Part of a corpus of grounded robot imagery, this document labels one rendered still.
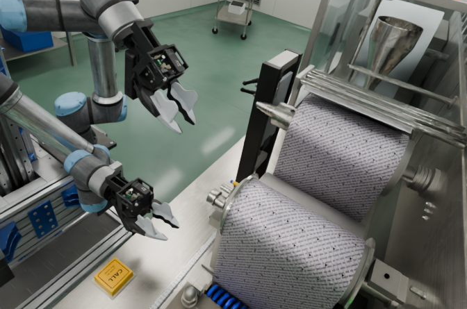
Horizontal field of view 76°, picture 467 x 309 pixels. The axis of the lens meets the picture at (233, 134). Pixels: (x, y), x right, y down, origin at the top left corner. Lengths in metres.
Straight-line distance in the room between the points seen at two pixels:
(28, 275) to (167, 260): 1.01
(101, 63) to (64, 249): 1.05
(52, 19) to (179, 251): 0.69
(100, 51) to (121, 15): 0.57
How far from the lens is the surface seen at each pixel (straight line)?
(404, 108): 0.76
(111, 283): 0.92
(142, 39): 0.58
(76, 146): 1.00
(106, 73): 1.22
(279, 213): 0.58
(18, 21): 0.74
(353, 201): 0.76
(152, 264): 0.96
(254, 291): 0.72
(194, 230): 1.02
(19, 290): 1.83
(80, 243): 1.87
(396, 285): 0.62
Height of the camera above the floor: 1.74
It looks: 37 degrees down
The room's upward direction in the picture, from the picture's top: 11 degrees clockwise
